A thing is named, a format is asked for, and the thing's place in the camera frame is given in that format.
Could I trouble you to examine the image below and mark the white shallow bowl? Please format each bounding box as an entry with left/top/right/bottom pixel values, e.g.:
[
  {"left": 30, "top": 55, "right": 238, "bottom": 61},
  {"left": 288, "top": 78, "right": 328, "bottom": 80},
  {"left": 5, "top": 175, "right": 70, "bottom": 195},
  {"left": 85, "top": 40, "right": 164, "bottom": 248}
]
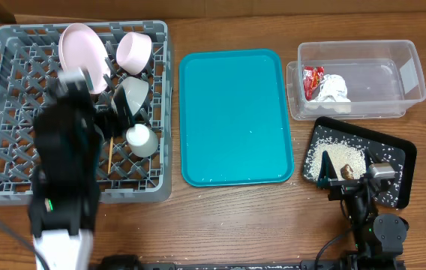
[{"left": 116, "top": 32, "right": 152, "bottom": 75}]

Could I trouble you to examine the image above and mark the grey dishwasher rack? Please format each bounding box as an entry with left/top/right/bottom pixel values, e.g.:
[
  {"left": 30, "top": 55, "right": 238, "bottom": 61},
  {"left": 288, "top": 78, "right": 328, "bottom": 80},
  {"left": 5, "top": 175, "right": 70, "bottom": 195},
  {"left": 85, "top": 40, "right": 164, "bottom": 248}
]
[{"left": 0, "top": 20, "right": 174, "bottom": 206}]

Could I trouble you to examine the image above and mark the large white plate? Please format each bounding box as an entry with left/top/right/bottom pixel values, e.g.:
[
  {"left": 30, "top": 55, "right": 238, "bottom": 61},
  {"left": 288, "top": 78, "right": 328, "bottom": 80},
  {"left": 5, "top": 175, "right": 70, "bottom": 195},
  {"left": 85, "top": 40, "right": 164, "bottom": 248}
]
[{"left": 58, "top": 23, "right": 111, "bottom": 95}]

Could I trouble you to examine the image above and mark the small white cup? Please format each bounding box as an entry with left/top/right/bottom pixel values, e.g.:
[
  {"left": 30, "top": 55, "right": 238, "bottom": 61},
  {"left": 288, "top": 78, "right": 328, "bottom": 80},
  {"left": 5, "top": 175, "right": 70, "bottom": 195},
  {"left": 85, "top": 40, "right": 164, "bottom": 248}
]
[{"left": 126, "top": 124, "right": 159, "bottom": 158}]

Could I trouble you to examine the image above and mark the pile of rice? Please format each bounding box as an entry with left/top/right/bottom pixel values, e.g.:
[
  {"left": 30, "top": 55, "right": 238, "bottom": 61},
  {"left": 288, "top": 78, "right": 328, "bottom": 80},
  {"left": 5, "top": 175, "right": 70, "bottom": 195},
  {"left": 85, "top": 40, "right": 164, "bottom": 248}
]
[{"left": 304, "top": 136, "right": 405, "bottom": 206}]

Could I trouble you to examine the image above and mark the wooden chopstick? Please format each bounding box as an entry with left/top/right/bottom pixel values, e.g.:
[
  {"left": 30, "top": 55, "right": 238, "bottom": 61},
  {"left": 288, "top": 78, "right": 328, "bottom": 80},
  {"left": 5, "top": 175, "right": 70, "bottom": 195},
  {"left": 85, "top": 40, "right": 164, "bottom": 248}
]
[{"left": 107, "top": 137, "right": 114, "bottom": 175}]

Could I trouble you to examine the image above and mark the red snack wrapper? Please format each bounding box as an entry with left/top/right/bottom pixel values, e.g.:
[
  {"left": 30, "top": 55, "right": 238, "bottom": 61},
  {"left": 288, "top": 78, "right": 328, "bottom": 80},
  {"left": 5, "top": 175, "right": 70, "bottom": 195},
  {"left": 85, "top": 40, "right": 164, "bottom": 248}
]
[{"left": 302, "top": 66, "right": 325, "bottom": 101}]

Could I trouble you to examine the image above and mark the black tray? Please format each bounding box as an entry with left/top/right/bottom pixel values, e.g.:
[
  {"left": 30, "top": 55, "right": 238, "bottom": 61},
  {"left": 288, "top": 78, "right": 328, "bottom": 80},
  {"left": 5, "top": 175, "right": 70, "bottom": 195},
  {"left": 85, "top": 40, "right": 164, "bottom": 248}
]
[{"left": 301, "top": 116, "right": 417, "bottom": 209}]

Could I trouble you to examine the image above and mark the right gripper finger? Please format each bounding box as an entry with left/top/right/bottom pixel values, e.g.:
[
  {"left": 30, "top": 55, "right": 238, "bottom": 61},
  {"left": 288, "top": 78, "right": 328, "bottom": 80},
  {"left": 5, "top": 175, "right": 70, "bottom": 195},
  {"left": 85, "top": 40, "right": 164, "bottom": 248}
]
[
  {"left": 364, "top": 148, "right": 380, "bottom": 167},
  {"left": 316, "top": 151, "right": 338, "bottom": 188}
]

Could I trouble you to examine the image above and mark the clear plastic bin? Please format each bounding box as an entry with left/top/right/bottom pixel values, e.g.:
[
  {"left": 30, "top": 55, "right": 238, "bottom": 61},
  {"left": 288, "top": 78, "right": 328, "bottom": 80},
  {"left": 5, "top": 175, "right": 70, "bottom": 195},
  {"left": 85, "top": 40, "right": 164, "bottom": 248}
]
[{"left": 286, "top": 40, "right": 426, "bottom": 120}]

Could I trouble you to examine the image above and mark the grey-green bowl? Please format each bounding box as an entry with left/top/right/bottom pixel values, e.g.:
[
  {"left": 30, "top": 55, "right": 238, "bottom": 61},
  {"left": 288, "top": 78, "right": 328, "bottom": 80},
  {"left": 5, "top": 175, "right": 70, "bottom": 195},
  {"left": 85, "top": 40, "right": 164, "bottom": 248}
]
[{"left": 111, "top": 76, "right": 149, "bottom": 115}]

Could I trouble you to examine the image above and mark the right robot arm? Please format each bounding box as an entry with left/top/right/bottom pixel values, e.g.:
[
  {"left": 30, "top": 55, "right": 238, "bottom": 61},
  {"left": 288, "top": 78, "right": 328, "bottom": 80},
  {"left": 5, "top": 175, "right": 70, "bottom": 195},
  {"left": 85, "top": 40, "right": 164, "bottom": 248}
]
[{"left": 313, "top": 149, "right": 409, "bottom": 270}]

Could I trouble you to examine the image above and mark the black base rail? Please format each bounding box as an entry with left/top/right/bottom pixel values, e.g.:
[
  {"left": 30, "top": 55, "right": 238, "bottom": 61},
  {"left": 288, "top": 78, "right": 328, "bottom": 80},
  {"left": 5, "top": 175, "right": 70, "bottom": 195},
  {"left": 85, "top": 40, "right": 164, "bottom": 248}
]
[{"left": 89, "top": 255, "right": 407, "bottom": 270}]

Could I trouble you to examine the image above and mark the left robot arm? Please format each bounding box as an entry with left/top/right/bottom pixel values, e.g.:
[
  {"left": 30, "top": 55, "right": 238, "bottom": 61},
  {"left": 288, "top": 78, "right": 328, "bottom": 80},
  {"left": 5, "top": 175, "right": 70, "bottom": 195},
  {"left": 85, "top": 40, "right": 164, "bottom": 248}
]
[{"left": 28, "top": 68, "right": 127, "bottom": 269}]

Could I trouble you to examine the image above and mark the food leftover brown chunk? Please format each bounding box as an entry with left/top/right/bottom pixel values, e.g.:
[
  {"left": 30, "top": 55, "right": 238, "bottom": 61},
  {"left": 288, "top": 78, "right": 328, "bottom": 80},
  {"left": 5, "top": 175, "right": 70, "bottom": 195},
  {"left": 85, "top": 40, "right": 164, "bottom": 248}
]
[{"left": 340, "top": 163, "right": 355, "bottom": 181}]

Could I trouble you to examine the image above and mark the teal serving tray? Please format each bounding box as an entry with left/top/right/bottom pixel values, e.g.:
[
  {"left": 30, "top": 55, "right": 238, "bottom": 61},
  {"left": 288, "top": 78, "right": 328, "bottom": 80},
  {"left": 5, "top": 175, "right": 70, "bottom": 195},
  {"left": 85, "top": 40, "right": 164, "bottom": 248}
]
[{"left": 178, "top": 49, "right": 294, "bottom": 188}]

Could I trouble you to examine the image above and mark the white napkin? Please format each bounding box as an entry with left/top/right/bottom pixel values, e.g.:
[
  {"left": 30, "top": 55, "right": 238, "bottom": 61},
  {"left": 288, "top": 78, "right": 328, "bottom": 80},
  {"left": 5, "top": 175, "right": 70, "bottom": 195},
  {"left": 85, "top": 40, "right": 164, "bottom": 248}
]
[{"left": 309, "top": 74, "right": 351, "bottom": 113}]

